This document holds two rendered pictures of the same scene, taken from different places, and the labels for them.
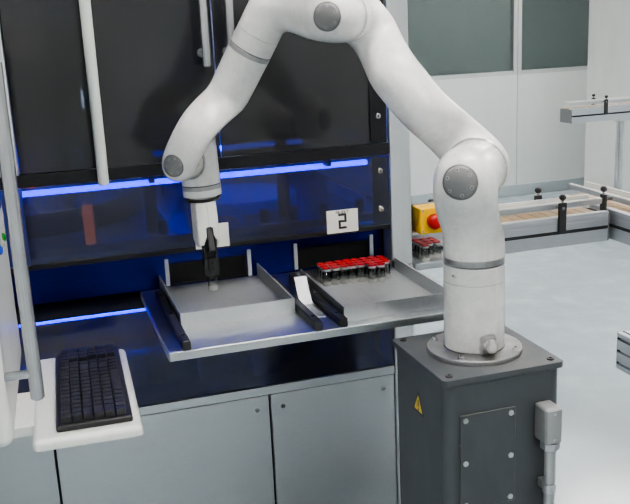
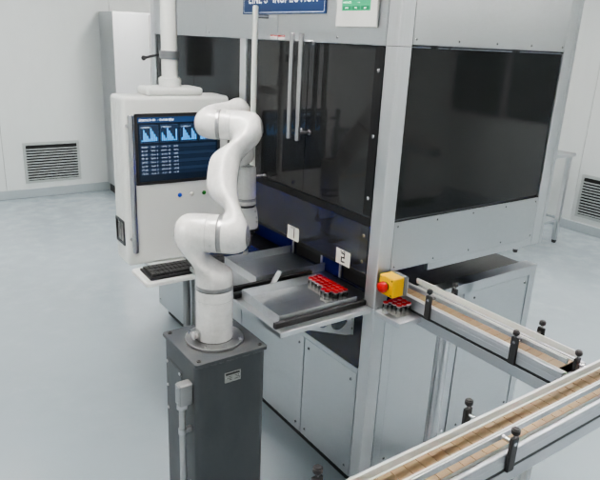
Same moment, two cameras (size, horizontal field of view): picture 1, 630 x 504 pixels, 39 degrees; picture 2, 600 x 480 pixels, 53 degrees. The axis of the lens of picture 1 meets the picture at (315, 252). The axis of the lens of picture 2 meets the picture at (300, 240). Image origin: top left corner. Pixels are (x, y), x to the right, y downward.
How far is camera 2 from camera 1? 252 cm
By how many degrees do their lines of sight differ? 68
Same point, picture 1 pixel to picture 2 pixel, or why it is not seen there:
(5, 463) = not seen: hidden behind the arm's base
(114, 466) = (254, 326)
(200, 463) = (278, 350)
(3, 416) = (128, 252)
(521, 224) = (480, 334)
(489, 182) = (177, 236)
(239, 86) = not seen: hidden behind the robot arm
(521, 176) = not seen: outside the picture
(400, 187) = (372, 252)
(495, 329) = (200, 329)
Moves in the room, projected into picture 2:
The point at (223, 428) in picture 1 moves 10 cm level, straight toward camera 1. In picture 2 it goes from (287, 340) to (267, 344)
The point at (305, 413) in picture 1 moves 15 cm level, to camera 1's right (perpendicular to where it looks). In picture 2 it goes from (316, 361) to (329, 379)
